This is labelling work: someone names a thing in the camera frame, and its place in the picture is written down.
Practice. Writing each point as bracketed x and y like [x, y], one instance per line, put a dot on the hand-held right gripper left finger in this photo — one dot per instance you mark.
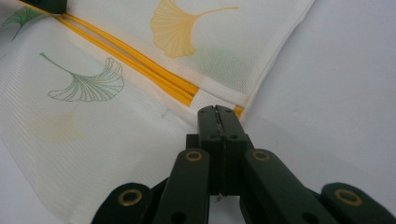
[211, 137]

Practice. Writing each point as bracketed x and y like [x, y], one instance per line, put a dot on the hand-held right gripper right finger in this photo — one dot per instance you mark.
[233, 143]

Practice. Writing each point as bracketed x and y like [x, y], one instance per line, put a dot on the white leaf-print mesh laundry bag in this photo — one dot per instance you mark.
[93, 140]

